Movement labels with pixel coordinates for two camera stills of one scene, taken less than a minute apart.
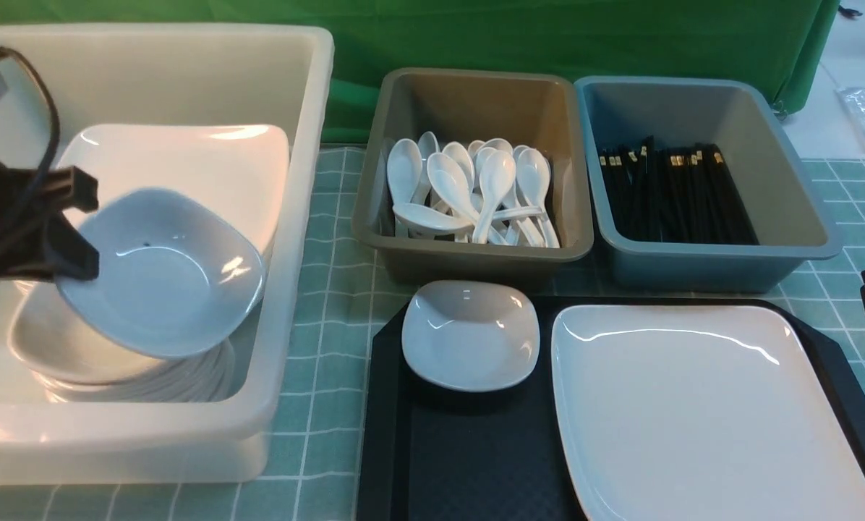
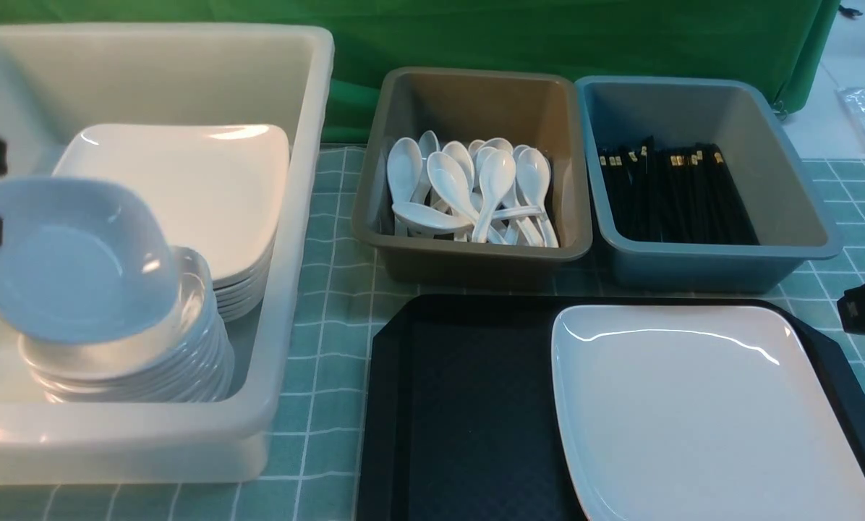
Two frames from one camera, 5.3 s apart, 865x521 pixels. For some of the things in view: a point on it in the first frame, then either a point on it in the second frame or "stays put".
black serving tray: (459, 420) stays put
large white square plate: (701, 412) stays put
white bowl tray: (469, 336) to (79, 262)
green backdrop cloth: (774, 39) stays put
